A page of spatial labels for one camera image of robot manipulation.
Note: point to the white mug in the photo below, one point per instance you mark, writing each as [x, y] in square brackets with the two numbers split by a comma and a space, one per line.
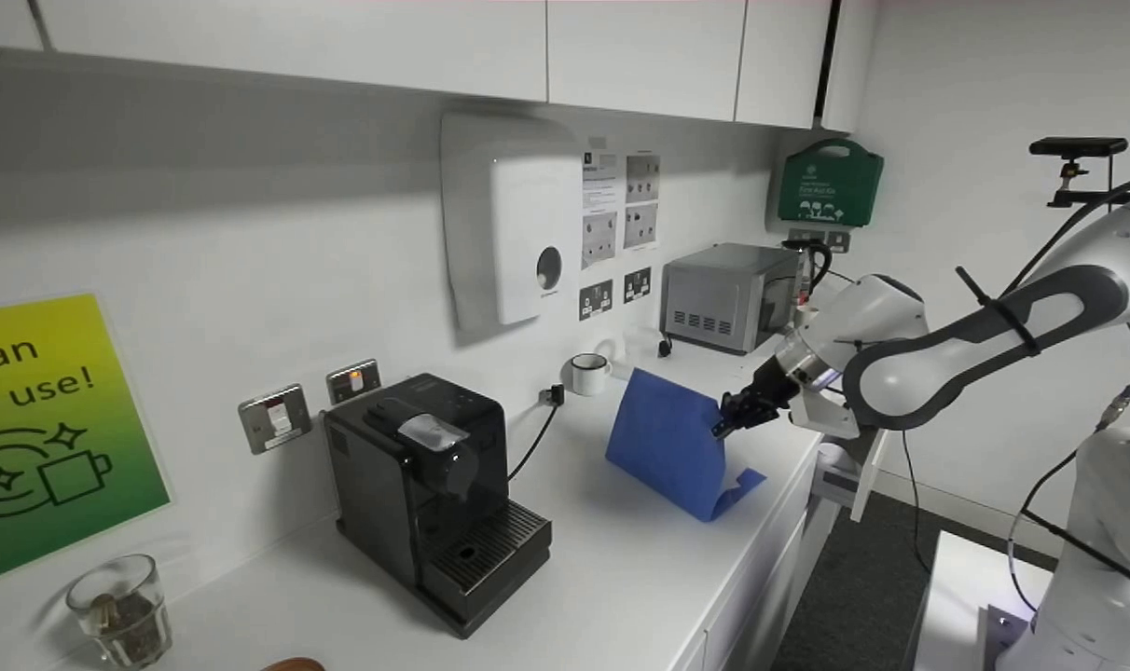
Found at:
[587, 374]

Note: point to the white wall cabinet unit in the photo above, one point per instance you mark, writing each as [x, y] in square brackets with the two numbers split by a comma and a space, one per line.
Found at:
[342, 41]

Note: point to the white laminated notice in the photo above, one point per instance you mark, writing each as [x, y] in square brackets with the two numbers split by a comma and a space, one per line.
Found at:
[644, 197]
[600, 209]

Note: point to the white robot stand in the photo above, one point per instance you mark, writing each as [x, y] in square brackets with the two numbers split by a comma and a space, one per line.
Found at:
[976, 598]

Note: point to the silver microwave oven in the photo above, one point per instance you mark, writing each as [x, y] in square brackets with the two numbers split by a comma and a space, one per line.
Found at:
[712, 292]

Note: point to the white base cabinet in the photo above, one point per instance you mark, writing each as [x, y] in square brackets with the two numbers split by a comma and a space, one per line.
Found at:
[761, 573]

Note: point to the white open drawer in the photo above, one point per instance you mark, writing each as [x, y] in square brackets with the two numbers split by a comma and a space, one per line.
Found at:
[849, 477]

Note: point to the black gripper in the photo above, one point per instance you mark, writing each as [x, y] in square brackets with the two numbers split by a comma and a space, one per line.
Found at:
[773, 389]

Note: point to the white paper towel dispenser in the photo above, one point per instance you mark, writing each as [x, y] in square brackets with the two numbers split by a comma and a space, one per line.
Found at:
[501, 224]

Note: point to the green yellow poster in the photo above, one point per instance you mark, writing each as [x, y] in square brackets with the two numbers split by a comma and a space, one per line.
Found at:
[44, 435]

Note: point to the steel wall socket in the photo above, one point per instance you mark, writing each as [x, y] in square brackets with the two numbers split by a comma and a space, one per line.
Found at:
[638, 283]
[595, 299]
[275, 417]
[352, 383]

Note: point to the black microwave plug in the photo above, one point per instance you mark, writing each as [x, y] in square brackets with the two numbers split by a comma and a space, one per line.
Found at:
[664, 349]

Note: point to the blue placemat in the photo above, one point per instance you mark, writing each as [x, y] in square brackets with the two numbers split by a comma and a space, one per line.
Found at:
[669, 442]

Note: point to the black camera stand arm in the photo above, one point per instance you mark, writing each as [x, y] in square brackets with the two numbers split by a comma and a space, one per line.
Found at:
[1086, 194]

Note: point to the green first aid box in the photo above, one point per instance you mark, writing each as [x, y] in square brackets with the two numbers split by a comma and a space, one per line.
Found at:
[824, 183]

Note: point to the black camera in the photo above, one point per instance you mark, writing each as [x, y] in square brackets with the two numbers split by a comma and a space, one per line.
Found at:
[1077, 147]

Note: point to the brown round object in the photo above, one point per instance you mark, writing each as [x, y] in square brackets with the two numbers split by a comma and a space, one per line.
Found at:
[297, 663]

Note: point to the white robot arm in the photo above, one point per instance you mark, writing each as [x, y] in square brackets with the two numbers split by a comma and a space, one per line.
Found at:
[1048, 309]

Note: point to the black coffee machine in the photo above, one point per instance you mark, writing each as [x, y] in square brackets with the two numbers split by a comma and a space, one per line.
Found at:
[414, 498]

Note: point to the drinking glass with spoon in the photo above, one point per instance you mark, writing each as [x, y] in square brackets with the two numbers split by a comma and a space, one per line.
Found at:
[117, 611]

